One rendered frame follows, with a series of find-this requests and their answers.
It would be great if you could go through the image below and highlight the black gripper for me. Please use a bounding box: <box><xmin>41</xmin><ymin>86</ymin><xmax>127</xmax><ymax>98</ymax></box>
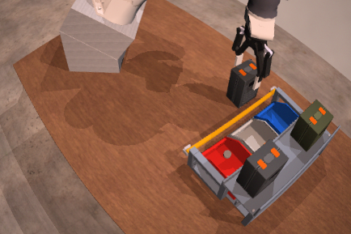
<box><xmin>232</xmin><ymin>23</ymin><xmax>274</xmax><ymax>90</ymax></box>

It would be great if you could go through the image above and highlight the red bin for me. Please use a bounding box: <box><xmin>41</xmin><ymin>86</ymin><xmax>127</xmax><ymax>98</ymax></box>
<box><xmin>201</xmin><ymin>136</ymin><xmax>251</xmax><ymax>178</ymax></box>

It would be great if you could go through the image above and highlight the blue open bin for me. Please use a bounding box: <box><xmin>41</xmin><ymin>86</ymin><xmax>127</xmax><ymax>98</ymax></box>
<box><xmin>256</xmin><ymin>101</ymin><xmax>299</xmax><ymax>134</ymax></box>

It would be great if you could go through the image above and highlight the orange long bar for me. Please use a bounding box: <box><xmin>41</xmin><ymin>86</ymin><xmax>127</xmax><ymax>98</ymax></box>
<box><xmin>186</xmin><ymin>89</ymin><xmax>275</xmax><ymax>153</ymax></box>

